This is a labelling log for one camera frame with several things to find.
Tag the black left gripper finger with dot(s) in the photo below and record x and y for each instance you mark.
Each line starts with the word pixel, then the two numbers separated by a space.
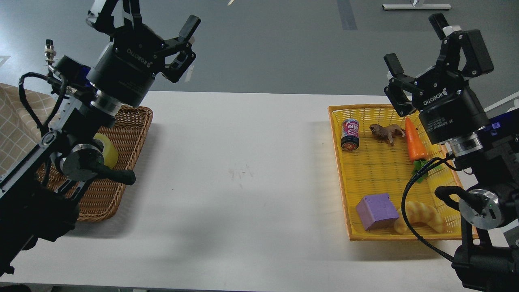
pixel 178 51
pixel 113 16

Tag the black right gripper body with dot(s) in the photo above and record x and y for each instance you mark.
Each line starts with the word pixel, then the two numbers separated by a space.
pixel 448 107

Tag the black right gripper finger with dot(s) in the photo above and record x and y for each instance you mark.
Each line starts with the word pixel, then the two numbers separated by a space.
pixel 463 54
pixel 398 84

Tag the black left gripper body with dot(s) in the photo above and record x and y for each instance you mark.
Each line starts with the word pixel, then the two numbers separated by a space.
pixel 125 70

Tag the yellow tape roll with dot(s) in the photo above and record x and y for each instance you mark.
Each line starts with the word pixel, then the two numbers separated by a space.
pixel 109 152

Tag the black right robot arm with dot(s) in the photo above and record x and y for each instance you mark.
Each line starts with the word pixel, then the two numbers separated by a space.
pixel 492 155

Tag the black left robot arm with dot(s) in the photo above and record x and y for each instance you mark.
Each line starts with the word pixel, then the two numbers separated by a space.
pixel 40 194

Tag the brown toy animal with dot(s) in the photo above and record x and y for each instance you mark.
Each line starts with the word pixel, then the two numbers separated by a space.
pixel 387 133

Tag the white chair leg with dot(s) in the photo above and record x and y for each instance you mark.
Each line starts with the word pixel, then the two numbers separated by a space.
pixel 511 98

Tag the orange toy carrot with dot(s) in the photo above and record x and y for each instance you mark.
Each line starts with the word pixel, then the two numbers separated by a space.
pixel 417 152

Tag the small drink can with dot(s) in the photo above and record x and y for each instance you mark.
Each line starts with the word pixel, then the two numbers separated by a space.
pixel 350 140

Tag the yellow plastic basket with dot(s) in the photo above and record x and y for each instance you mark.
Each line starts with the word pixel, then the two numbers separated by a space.
pixel 377 167

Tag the toy croissant bread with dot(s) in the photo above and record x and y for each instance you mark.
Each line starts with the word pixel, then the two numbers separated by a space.
pixel 418 212

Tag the purple foam block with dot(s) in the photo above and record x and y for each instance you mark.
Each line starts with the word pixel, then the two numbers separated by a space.
pixel 377 211

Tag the beige checkered cloth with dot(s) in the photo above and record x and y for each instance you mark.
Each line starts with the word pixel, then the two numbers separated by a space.
pixel 18 131

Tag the brown wicker basket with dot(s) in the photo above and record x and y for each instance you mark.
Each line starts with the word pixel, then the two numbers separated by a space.
pixel 101 200

